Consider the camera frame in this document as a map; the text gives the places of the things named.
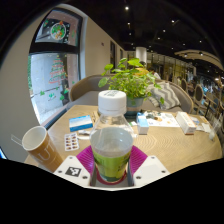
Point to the group of dining chairs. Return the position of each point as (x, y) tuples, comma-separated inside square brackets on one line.
[(200, 93)]

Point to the small white-blue flat box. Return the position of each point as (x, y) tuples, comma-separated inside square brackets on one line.
[(195, 120)]

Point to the window with festive stickers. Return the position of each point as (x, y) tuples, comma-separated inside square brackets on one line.
[(53, 76)]

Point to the brown paper cup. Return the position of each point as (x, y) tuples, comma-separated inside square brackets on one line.
[(41, 150)]

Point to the grey chevron cushion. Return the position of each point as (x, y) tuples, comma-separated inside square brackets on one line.
[(168, 95)]

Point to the blister pill pack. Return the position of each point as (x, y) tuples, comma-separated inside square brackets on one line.
[(71, 141)]

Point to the clear green-label water bottle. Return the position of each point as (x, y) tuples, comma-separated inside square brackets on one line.
[(111, 156)]

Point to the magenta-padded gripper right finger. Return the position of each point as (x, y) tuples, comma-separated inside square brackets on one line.
[(150, 170)]

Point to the grey curved sofa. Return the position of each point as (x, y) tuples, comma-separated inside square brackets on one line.
[(85, 88)]

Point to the flat blue medicine box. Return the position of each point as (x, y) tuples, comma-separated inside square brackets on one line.
[(80, 123)]

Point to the white ointment tube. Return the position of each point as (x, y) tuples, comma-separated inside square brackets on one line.
[(84, 132)]

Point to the person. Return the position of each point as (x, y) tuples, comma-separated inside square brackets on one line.
[(142, 70), (155, 74)]

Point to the printed paper leaflet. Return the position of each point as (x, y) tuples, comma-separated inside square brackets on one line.
[(163, 120)]

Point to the group of ceiling lights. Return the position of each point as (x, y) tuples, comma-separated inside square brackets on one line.
[(173, 21)]

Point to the white orange medicine box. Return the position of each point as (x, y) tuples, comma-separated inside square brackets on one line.
[(186, 122)]

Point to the green potted plant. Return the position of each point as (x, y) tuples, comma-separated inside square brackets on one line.
[(131, 78)]

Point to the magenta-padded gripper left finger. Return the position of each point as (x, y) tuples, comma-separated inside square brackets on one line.
[(71, 170)]

